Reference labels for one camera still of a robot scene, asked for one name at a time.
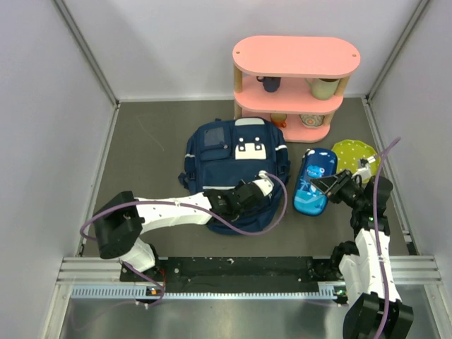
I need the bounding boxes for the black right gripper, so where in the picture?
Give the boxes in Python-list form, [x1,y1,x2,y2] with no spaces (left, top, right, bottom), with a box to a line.
[309,168,366,208]

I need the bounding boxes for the blue dinosaur pencil case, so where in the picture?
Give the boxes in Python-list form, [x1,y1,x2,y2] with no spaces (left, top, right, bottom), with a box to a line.
[292,147,338,216]

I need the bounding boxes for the navy blue backpack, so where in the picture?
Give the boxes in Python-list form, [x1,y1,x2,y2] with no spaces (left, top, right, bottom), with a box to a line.
[177,117,292,236]

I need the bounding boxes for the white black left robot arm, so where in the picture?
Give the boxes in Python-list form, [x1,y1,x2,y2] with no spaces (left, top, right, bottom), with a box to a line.
[93,178,273,280]

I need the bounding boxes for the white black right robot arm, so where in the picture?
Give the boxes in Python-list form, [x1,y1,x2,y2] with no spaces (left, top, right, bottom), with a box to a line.
[311,170,414,338]

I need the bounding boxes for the green polka dot plate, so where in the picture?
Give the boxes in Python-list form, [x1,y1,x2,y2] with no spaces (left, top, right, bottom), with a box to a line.
[331,139,381,184]

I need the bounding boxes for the patterned flower-shaped bowl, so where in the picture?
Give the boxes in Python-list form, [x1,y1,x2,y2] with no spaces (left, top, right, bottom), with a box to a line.
[299,114,324,129]

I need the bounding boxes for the orange cup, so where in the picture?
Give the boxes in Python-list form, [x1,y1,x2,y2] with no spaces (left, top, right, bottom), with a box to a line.
[270,113,287,129]

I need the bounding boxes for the pale green mug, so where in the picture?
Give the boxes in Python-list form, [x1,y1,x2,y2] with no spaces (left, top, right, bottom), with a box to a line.
[305,78,339,100]

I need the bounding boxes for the pink three-tier shelf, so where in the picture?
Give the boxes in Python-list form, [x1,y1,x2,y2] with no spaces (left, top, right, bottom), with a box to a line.
[232,35,361,143]

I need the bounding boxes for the dark blue mug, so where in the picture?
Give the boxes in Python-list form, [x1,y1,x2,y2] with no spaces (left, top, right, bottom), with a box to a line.
[256,76,281,93]

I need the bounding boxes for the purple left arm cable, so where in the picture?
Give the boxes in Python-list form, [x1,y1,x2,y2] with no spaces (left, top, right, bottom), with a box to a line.
[79,172,288,308]

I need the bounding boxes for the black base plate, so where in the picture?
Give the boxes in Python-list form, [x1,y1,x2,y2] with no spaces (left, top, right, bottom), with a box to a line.
[119,256,347,293]

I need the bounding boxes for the aluminium frame rail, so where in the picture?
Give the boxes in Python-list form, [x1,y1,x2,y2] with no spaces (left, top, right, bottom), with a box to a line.
[56,256,441,305]

